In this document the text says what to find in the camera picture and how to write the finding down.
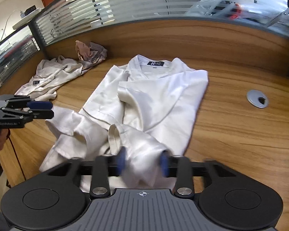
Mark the white satin shirt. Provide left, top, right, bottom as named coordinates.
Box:
left=39, top=55, right=208, bottom=189

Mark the beige crumpled shirt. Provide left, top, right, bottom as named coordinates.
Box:
left=15, top=56, right=94, bottom=101

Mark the side glass partition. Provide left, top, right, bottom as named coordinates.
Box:
left=0, top=22, right=47, bottom=95

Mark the crumpled brown patterned cloth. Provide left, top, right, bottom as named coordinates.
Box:
left=76, top=40, right=107, bottom=67

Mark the white power strip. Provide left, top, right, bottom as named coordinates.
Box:
left=12, top=8, right=42, bottom=30

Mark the frosted glass desk partition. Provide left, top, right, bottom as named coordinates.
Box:
left=34, top=0, right=289, bottom=45

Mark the black cable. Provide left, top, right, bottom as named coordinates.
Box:
left=5, top=129, right=27, bottom=189

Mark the grey desk cable grommet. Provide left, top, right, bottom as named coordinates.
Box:
left=246, top=90, right=269, bottom=109

